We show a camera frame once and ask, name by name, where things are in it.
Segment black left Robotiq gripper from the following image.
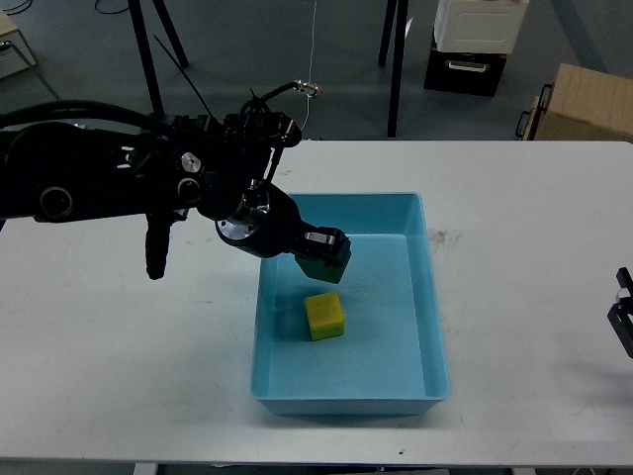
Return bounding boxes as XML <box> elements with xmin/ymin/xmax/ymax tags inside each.
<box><xmin>216</xmin><ymin>186</ymin><xmax>351</xmax><ymax>270</ymax></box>

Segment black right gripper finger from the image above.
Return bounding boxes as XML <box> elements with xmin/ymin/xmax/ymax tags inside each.
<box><xmin>607</xmin><ymin>267</ymin><xmax>633</xmax><ymax>358</ymax></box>

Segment green cube block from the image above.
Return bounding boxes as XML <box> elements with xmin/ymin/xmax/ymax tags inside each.
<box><xmin>295</xmin><ymin>255</ymin><xmax>346</xmax><ymax>284</ymax></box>

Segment yellow cube block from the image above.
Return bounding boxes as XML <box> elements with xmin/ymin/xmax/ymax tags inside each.
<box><xmin>305</xmin><ymin>292</ymin><xmax>345</xmax><ymax>340</ymax></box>

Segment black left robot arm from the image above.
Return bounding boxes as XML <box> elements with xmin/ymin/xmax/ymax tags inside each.
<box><xmin>1</xmin><ymin>97</ymin><xmax>351</xmax><ymax>283</ymax></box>

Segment cardboard box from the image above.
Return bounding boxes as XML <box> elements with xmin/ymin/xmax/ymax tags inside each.
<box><xmin>515</xmin><ymin>63</ymin><xmax>632</xmax><ymax>143</ymax></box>

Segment black drawer box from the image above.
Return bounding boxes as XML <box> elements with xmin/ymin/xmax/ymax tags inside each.
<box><xmin>423</xmin><ymin>40</ymin><xmax>507</xmax><ymax>97</ymax></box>

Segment blue plastic bin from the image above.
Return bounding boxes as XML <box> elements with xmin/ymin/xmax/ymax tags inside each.
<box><xmin>251</xmin><ymin>193</ymin><xmax>450</xmax><ymax>416</ymax></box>

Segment black left stand legs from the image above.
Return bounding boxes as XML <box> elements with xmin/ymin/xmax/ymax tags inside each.
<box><xmin>128</xmin><ymin>0</ymin><xmax>189</xmax><ymax>116</ymax></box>

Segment black stand legs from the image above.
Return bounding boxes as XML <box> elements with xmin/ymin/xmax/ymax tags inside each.
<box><xmin>128</xmin><ymin>0</ymin><xmax>189</xmax><ymax>116</ymax></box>
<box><xmin>378</xmin><ymin>0</ymin><xmax>409</xmax><ymax>139</ymax></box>

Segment black right stand legs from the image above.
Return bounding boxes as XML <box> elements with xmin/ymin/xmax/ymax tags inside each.
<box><xmin>378</xmin><ymin>0</ymin><xmax>409</xmax><ymax>139</ymax></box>

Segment wooden cabinet with metal leg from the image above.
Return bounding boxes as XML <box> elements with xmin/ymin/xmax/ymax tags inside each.
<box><xmin>1</xmin><ymin>10</ymin><xmax>59</xmax><ymax>100</ymax></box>

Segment white hanging cord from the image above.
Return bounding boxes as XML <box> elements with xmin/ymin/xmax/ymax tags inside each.
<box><xmin>296</xmin><ymin>0</ymin><xmax>317</xmax><ymax>142</ymax></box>

